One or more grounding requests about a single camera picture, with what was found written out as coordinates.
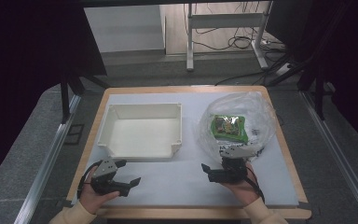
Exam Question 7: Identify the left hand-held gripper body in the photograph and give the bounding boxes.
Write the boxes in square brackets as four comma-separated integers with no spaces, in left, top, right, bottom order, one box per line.
[89,157,131,197]

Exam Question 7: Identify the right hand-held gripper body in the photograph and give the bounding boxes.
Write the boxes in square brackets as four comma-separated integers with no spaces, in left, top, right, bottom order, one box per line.
[207,146,257,185]

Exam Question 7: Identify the clear plastic bag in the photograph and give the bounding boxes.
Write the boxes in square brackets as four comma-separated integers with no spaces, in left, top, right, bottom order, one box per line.
[195,91,278,163]

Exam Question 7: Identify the person's right hand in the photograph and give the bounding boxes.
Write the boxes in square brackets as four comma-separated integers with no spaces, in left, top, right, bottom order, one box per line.
[221,162,261,207]

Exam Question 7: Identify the person's left hand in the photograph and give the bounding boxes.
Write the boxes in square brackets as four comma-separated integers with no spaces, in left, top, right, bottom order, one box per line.
[79,175,121,216]

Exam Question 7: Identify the white plastic box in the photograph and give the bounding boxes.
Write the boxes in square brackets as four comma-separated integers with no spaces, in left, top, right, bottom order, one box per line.
[96,102,183,160]

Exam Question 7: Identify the white table mat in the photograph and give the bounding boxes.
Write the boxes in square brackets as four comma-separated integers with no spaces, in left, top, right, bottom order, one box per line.
[71,91,300,208]

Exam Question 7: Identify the wooden table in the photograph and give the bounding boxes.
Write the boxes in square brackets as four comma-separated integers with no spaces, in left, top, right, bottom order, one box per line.
[65,85,312,220]

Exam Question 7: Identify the green snack packet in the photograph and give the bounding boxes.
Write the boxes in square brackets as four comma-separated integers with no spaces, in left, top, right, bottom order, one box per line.
[210,114,250,145]

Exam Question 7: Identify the black metal stand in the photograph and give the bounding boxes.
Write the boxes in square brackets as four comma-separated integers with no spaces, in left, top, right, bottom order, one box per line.
[59,69,110,125]
[266,52,329,121]

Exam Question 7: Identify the white power strip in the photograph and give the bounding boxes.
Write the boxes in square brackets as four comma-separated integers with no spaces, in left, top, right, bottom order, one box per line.
[274,62,294,77]

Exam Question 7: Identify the dark curtain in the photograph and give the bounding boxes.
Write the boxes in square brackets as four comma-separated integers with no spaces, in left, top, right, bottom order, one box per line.
[265,0,358,155]
[0,0,108,195]

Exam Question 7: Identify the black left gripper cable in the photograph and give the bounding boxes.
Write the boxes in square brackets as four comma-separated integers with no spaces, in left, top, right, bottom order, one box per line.
[76,161,103,200]

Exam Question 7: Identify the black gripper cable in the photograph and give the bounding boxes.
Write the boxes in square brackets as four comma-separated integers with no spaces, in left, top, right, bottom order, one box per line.
[245,166,266,203]
[76,161,103,200]

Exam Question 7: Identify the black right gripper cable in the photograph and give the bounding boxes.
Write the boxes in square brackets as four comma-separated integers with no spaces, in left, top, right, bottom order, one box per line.
[245,166,266,203]

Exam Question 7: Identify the aluminium rail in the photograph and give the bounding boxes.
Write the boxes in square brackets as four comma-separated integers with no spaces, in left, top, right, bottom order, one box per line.
[13,94,82,224]
[300,90,358,224]

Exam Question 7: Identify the black floor cables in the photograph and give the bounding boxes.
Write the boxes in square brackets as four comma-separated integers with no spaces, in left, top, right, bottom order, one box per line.
[183,2,293,87]

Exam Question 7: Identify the white metal desk frame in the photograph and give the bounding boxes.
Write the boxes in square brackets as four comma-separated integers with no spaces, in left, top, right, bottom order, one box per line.
[186,1,275,73]

